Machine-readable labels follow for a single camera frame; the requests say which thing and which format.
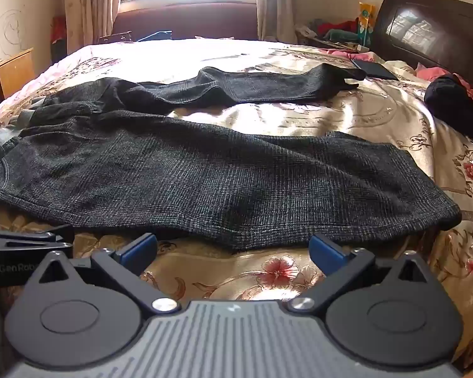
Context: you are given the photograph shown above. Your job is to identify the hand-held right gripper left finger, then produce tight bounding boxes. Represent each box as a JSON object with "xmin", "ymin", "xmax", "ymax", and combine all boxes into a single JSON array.
[{"xmin": 24, "ymin": 233, "xmax": 182, "ymax": 316}]

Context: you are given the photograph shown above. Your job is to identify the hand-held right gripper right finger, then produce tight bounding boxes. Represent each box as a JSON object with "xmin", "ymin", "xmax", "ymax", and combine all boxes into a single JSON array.
[{"xmin": 292, "ymin": 233, "xmax": 438, "ymax": 316}]

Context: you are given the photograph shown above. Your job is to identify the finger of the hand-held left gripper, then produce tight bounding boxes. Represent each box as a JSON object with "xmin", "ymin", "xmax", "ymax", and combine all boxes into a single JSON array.
[{"xmin": 0, "ymin": 225, "xmax": 75, "ymax": 249}]

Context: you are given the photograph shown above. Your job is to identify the dark grey checked pants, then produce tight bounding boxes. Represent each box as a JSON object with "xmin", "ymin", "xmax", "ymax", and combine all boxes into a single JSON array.
[{"xmin": 0, "ymin": 64, "xmax": 463, "ymax": 252}]

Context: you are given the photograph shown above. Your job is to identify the gold floral satin bedspread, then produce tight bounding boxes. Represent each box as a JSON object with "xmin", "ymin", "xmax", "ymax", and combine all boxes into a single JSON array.
[{"xmin": 0, "ymin": 37, "xmax": 473, "ymax": 363}]

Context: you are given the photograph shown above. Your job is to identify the light wooden cabinet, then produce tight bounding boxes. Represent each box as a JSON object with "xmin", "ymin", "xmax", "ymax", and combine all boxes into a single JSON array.
[{"xmin": 0, "ymin": 47, "xmax": 36, "ymax": 111}]

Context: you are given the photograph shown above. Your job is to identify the red hanging cloth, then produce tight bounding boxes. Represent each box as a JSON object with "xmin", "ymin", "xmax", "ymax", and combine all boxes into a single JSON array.
[{"xmin": 50, "ymin": 16, "xmax": 67, "ymax": 44}]

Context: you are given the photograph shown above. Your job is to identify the black garment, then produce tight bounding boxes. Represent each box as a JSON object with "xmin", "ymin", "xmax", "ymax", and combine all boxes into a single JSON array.
[{"xmin": 424, "ymin": 74, "xmax": 473, "ymax": 146}]

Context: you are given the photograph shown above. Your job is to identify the pink bed sheet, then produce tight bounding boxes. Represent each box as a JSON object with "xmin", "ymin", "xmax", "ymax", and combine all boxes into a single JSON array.
[{"xmin": 325, "ymin": 47, "xmax": 359, "ymax": 60}]

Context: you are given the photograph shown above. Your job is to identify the dark furniture piece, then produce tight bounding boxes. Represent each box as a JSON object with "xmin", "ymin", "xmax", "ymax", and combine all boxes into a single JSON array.
[{"xmin": 98, "ymin": 31, "xmax": 132, "ymax": 44}]

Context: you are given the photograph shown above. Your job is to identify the blue plastic object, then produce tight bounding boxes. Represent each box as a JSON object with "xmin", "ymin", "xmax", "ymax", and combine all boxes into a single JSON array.
[{"xmin": 137, "ymin": 30, "xmax": 173, "ymax": 42}]

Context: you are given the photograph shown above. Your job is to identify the teal cloth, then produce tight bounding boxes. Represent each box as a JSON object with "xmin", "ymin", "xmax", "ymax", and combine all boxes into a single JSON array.
[{"xmin": 323, "ymin": 29, "xmax": 359, "ymax": 43}]

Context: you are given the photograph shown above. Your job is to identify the white crumpled cloth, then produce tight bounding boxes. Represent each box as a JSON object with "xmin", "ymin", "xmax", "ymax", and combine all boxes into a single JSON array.
[{"xmin": 295, "ymin": 24, "xmax": 324, "ymax": 45}]

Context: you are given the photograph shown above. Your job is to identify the cluttered nightstand clothes pile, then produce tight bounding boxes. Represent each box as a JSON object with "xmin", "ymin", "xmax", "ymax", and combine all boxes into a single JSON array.
[{"xmin": 317, "ymin": 20, "xmax": 359, "ymax": 36}]

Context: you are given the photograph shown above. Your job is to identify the dark wooden headboard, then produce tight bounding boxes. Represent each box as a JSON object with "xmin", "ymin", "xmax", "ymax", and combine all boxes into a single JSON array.
[{"xmin": 372, "ymin": 0, "xmax": 473, "ymax": 91}]

